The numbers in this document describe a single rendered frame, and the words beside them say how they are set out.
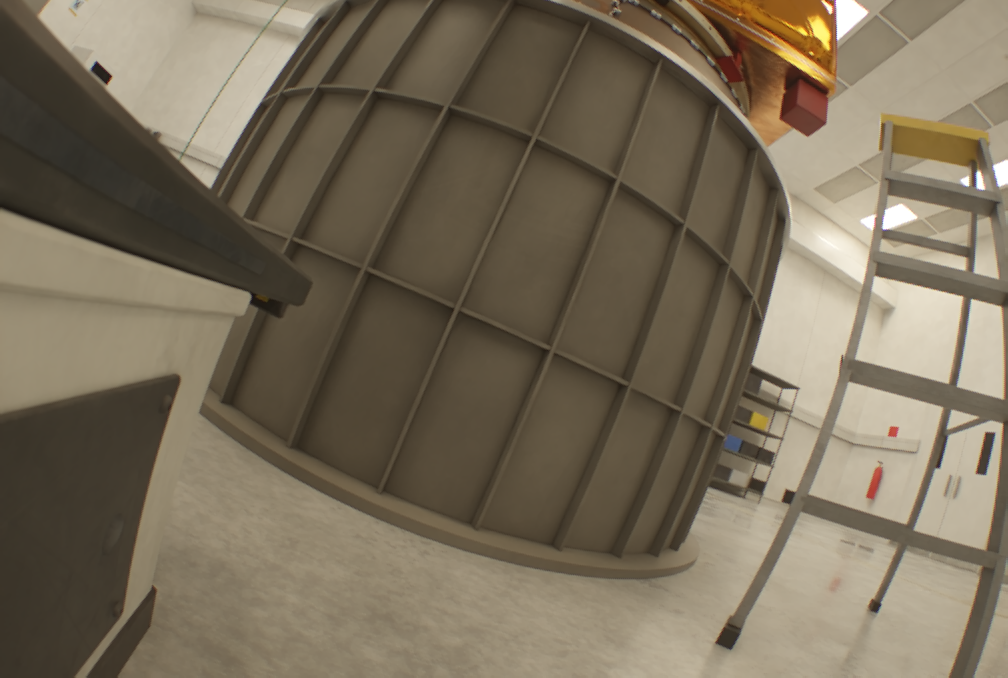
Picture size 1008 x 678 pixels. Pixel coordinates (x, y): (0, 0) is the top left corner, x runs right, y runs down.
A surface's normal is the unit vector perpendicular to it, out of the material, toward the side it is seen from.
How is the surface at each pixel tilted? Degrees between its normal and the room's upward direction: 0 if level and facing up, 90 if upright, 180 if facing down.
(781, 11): 91
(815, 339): 90
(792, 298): 90
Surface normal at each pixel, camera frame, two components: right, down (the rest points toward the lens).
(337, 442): 0.00, -0.18
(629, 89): 0.23, -0.07
